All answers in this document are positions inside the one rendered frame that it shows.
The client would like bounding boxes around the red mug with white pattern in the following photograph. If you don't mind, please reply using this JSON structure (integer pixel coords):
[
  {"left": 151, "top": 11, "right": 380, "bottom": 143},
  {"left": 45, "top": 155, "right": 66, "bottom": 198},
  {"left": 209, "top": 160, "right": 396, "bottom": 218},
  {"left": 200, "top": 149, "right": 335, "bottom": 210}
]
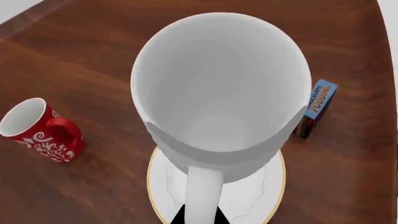
[{"left": 0, "top": 97, "right": 85, "bottom": 164}]

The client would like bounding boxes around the white ceramic mug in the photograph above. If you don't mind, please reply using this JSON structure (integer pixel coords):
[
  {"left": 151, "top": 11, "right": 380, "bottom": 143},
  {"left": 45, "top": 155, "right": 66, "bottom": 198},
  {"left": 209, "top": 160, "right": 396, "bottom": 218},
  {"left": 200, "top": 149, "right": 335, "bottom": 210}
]
[{"left": 130, "top": 11, "right": 313, "bottom": 224}]

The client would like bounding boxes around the white plate with gold rim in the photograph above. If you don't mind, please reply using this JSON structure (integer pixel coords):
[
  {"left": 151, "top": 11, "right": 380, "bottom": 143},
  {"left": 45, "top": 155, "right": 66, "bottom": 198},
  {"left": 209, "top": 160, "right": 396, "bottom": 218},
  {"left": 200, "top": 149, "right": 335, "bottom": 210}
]
[{"left": 146, "top": 146, "right": 287, "bottom": 224}]

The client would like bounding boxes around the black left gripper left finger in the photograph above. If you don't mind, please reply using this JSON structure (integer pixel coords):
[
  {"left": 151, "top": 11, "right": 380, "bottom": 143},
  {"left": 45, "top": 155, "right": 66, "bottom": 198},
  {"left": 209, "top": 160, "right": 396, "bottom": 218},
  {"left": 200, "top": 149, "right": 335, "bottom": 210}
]
[{"left": 170, "top": 203, "right": 187, "bottom": 224}]

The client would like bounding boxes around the blue chocolate pudding box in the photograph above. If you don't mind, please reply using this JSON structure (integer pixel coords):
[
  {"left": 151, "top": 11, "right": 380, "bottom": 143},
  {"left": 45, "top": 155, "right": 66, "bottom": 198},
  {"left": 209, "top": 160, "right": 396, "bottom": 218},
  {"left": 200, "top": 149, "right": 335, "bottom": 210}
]
[{"left": 292, "top": 78, "right": 339, "bottom": 140}]

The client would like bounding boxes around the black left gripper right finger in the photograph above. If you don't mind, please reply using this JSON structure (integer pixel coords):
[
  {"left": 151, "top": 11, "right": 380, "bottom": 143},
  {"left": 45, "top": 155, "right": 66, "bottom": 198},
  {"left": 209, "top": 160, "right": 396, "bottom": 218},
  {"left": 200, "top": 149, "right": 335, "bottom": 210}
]
[{"left": 213, "top": 205, "right": 231, "bottom": 224}]

